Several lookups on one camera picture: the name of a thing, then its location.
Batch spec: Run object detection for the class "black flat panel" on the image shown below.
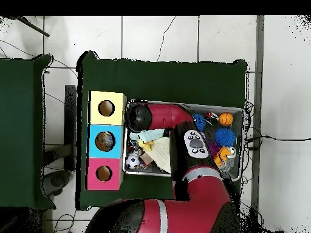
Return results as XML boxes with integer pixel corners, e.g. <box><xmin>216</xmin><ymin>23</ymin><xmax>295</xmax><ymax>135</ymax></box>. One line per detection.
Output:
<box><xmin>64</xmin><ymin>84</ymin><xmax>78</xmax><ymax>172</ymax></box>

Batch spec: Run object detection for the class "purple spiky ball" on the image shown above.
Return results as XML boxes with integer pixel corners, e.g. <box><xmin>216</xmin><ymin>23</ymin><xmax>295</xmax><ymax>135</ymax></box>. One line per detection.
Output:
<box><xmin>208</xmin><ymin>140</ymin><xmax>222</xmax><ymax>158</ymax></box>

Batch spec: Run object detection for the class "dark thin rod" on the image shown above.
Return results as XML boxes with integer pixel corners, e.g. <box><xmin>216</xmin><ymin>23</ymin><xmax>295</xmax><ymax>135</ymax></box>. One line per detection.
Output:
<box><xmin>13</xmin><ymin>16</ymin><xmax>51</xmax><ymax>38</ymax></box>

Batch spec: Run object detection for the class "green cloth side table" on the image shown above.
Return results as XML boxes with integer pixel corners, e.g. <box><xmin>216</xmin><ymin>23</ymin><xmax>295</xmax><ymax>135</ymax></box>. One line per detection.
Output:
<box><xmin>0</xmin><ymin>54</ymin><xmax>54</xmax><ymax>211</ymax></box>

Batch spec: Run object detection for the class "dark green table cloth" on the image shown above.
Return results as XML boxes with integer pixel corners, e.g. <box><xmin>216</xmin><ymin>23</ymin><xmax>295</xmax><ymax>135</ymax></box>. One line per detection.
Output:
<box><xmin>77</xmin><ymin>50</ymin><xmax>248</xmax><ymax>214</ymax></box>

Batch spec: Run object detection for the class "yellow rubber duck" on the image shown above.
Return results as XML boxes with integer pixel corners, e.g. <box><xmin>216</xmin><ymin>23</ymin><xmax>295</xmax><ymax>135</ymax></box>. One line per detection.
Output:
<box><xmin>137</xmin><ymin>140</ymin><xmax>154</xmax><ymax>152</ymax></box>

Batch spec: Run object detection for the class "light blue waffle cloth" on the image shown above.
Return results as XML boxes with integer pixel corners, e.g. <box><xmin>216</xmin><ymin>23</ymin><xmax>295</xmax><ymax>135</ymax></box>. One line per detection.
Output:
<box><xmin>128</xmin><ymin>128</ymin><xmax>167</xmax><ymax>144</ymax></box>

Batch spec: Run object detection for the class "shallow clear mesh bin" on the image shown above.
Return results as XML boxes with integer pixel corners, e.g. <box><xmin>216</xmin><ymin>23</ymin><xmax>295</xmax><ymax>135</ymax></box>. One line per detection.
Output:
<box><xmin>123</xmin><ymin>100</ymin><xmax>245</xmax><ymax>183</ymax></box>

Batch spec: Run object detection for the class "orange basketball toy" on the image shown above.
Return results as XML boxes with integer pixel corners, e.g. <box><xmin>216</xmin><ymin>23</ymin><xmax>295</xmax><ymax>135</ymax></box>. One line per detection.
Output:
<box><xmin>218</xmin><ymin>112</ymin><xmax>234</xmax><ymax>127</ymax></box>

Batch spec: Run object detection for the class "orange plastic toy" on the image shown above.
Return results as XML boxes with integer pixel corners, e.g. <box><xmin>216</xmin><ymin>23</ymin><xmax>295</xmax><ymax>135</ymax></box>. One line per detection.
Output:
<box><xmin>213</xmin><ymin>146</ymin><xmax>232</xmax><ymax>168</ymax></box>

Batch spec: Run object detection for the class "grey stand base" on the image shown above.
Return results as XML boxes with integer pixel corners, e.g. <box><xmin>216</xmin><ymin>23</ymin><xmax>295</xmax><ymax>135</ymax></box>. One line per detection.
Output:
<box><xmin>41</xmin><ymin>169</ymin><xmax>75</xmax><ymax>197</ymax></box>

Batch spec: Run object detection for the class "black and white soccer ball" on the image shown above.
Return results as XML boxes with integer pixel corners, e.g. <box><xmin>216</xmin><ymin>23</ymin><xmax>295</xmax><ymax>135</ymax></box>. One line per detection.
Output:
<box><xmin>126</xmin><ymin>153</ymin><xmax>142</xmax><ymax>169</ymax></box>

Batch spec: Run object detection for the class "cream waffle cloth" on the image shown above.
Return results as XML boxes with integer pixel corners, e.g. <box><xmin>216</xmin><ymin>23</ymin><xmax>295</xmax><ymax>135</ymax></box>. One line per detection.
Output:
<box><xmin>145</xmin><ymin>137</ymin><xmax>173</xmax><ymax>175</ymax></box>

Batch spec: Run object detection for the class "blue spiky ball with eyes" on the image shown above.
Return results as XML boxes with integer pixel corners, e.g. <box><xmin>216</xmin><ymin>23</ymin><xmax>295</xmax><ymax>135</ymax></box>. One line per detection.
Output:
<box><xmin>193</xmin><ymin>113</ymin><xmax>208</xmax><ymax>132</ymax></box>

